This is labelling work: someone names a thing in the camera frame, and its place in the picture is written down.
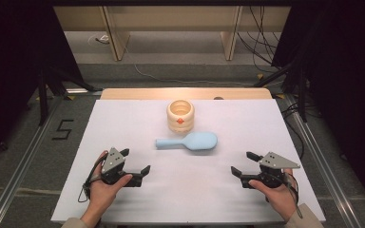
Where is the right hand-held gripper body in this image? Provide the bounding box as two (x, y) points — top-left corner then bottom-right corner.
(259, 151), (301, 190)

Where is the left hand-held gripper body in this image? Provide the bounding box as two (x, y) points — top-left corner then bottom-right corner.
(100, 146), (134, 186)

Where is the cream ringed duck cup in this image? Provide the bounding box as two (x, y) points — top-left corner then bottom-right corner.
(166, 99), (196, 134)

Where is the person's left hand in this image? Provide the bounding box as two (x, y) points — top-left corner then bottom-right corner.
(89, 150), (134, 212)

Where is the person's right hand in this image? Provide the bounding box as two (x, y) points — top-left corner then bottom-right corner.
(248, 168), (299, 223)

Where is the white table mat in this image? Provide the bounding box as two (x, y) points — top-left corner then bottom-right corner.
(50, 99), (327, 224)

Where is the light wooden table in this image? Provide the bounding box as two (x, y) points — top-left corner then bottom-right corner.
(100, 87), (273, 101)

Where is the black metal stand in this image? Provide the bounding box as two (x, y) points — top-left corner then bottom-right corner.
(37, 66), (104, 127)
(252, 61), (309, 124)

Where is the silver metal bar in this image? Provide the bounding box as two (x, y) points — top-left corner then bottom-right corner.
(65, 87), (103, 95)

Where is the black curtain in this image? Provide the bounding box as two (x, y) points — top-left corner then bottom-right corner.
(0, 0), (84, 167)
(271, 0), (365, 208)

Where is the left hand-held gripper black cable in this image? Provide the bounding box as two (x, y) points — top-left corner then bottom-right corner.
(77, 154), (109, 204)

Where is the hand-held gripper black cable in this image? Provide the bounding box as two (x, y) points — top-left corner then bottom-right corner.
(283, 172), (304, 219)
(77, 154), (109, 204)

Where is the right hand-held gripper black cable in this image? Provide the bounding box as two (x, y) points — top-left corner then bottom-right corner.
(283, 172), (304, 219)

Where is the aluminium floor rail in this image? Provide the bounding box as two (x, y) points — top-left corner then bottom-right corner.
(284, 94), (364, 228)
(0, 97), (63, 228)

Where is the small white coiled cable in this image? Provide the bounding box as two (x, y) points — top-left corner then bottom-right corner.
(87, 33), (111, 46)

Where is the black cable bundle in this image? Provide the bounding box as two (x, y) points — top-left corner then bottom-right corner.
(237, 5), (283, 74)

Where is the beige wooden desk frame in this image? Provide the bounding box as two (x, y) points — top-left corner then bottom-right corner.
(53, 5), (292, 62)

